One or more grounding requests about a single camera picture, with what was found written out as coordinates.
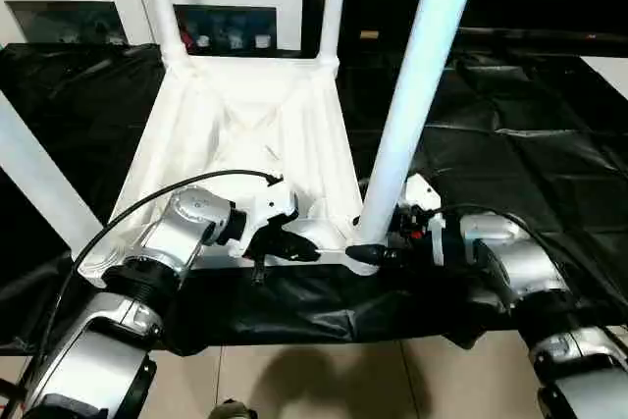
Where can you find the white plastic table top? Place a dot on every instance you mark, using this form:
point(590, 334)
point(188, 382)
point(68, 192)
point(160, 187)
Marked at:
point(245, 110)

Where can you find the white plastic table leg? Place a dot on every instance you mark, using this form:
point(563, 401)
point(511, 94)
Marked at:
point(333, 7)
point(34, 164)
point(164, 7)
point(417, 70)

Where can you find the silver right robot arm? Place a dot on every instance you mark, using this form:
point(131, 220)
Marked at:
point(520, 262)

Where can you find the black plastic sheet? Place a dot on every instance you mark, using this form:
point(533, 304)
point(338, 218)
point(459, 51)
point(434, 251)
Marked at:
point(515, 144)

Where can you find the dark shoe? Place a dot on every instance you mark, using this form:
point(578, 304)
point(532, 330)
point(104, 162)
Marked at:
point(233, 410)

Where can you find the small white jar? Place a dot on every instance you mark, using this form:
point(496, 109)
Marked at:
point(203, 41)
point(262, 41)

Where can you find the tan tape piece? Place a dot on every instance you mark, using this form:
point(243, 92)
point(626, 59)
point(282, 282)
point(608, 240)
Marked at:
point(369, 35)

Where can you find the red bottle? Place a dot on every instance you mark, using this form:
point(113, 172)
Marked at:
point(186, 38)

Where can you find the long black pole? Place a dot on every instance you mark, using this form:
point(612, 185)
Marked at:
point(539, 35)

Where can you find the white flat board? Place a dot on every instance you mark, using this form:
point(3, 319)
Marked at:
point(608, 70)

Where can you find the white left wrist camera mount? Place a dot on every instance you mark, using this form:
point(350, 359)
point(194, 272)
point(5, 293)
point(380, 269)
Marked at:
point(270, 198)

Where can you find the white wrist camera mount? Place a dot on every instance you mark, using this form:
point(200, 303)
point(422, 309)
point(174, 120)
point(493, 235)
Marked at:
point(422, 193)
point(270, 198)

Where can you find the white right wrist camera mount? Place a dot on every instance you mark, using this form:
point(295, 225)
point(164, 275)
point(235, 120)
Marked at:
point(422, 193)

